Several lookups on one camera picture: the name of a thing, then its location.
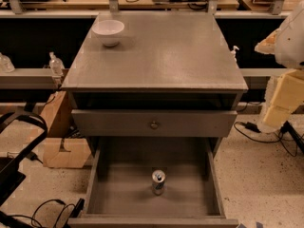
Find black chair frame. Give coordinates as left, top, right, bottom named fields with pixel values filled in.
left=0, top=111, right=48, bottom=207

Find black power adapter with cable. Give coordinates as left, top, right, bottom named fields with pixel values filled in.
left=233, top=121, right=282, bottom=143

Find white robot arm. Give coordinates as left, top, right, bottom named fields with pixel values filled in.
left=255, top=1, right=304, bottom=133

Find closed grey upper drawer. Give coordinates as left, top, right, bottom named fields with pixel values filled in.
left=72, top=109, right=237, bottom=138

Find small white pump bottle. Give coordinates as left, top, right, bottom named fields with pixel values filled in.
left=230, top=46, right=239, bottom=61

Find cardboard box on floor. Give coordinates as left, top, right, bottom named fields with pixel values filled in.
left=41, top=91, right=91, bottom=168

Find black floor cable loops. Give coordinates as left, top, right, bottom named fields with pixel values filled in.
left=0, top=199, right=86, bottom=228

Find clear plastic bottle far left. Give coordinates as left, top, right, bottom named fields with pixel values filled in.
left=0, top=53, right=15, bottom=72

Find white ceramic bowl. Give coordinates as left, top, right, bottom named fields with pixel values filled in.
left=92, top=20, right=124, bottom=47

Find silver blue redbull can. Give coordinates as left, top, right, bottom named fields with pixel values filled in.
left=152, top=170, right=166, bottom=195

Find clear plastic pump bottle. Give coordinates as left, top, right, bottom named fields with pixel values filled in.
left=49, top=52, right=64, bottom=76

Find grey wooden drawer cabinet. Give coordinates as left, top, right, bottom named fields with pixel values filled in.
left=63, top=11, right=248, bottom=150

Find open grey lower drawer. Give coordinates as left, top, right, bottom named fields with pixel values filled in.
left=68, top=137, right=238, bottom=228

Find black power strip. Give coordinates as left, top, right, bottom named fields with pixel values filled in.
left=280, top=122, right=304, bottom=154

